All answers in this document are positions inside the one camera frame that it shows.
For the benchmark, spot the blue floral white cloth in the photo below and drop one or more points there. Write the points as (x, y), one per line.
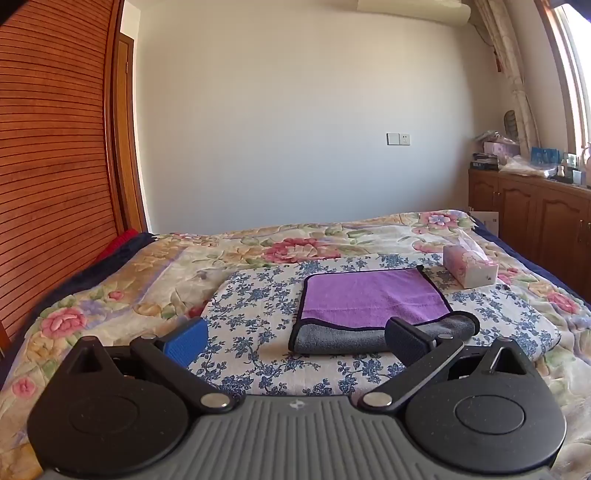
(258, 295)

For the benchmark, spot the blue box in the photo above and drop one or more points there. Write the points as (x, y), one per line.
(545, 157)

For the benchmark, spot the purple and grey towel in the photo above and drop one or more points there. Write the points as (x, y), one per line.
(369, 295)

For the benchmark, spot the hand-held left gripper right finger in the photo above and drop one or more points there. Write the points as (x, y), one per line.
(406, 341)

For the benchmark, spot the pink floral tissue box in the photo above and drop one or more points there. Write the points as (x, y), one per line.
(471, 268)

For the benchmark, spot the small bottles and jars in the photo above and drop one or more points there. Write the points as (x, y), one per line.
(572, 171)

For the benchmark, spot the wooden door frame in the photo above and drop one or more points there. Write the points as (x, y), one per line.
(125, 138)

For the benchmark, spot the clear plastic bag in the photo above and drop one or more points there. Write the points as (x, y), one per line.
(526, 167)

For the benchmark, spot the grey woven fan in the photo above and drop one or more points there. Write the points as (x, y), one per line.
(510, 123)

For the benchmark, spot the white cardboard box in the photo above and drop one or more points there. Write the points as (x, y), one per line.
(487, 220)

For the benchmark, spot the brown wooden cabinet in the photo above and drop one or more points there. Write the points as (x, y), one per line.
(531, 212)

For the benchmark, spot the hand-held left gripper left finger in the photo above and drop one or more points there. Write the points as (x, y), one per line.
(187, 344)

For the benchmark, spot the red cloth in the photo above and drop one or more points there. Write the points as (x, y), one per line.
(121, 241)

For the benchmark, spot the stack of dark boxes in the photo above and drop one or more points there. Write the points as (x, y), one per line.
(484, 162)

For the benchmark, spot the white air conditioner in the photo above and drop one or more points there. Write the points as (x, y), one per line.
(415, 11)

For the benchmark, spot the beige patterned curtain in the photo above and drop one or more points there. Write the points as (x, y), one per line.
(512, 60)

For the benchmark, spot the white wall switch socket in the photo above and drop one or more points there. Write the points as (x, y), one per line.
(398, 139)

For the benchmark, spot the pink floral bed quilt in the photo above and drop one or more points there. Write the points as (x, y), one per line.
(138, 272)

